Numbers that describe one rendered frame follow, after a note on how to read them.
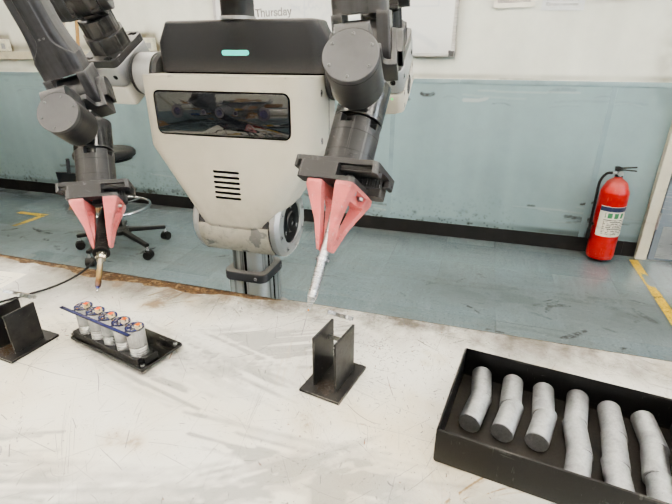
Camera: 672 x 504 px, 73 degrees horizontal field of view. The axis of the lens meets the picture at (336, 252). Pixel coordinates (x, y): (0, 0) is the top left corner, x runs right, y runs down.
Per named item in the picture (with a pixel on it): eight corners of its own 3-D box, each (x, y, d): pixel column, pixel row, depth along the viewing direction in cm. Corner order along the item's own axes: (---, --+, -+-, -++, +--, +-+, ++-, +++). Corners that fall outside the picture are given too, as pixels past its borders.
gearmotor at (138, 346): (142, 349, 65) (135, 319, 63) (153, 355, 64) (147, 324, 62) (127, 359, 63) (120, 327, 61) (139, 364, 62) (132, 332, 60)
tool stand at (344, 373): (357, 402, 63) (377, 324, 64) (328, 407, 54) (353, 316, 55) (320, 389, 65) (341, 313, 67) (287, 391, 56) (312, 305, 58)
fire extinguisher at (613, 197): (582, 249, 285) (603, 162, 263) (610, 252, 281) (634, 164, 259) (587, 259, 272) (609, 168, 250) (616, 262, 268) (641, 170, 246)
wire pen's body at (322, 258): (321, 298, 51) (346, 205, 53) (315, 296, 50) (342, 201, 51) (308, 295, 52) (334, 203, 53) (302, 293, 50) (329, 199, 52)
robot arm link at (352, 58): (403, 38, 56) (334, 44, 58) (399, -35, 45) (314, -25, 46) (403, 130, 54) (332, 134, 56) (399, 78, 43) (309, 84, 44)
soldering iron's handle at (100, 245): (112, 258, 71) (117, 203, 79) (108, 247, 69) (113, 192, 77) (94, 260, 71) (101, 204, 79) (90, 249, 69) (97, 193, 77)
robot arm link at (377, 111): (394, 93, 56) (350, 86, 57) (390, 60, 50) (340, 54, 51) (381, 145, 55) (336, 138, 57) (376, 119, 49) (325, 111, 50)
